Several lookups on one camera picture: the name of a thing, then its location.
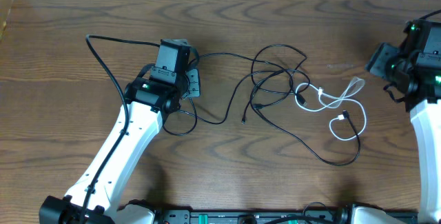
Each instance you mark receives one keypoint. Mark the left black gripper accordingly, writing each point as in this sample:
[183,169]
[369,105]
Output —
[196,88]

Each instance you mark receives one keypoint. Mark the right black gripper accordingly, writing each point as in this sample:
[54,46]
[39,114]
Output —
[375,63]

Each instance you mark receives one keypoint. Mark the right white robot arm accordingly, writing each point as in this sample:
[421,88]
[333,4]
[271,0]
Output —
[412,71]

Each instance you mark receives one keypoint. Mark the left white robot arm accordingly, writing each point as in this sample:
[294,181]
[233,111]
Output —
[147,102]

